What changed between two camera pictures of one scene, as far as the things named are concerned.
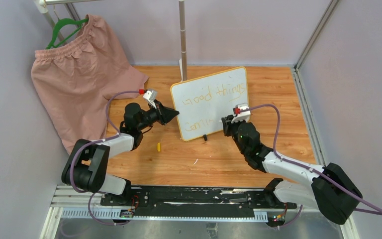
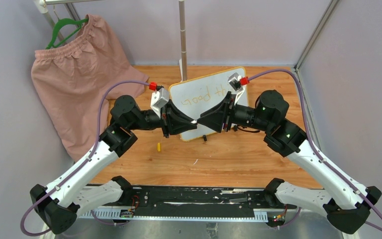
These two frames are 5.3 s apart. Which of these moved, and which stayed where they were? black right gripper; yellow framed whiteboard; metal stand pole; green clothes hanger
Moved: black right gripper
Stayed: metal stand pole; yellow framed whiteboard; green clothes hanger
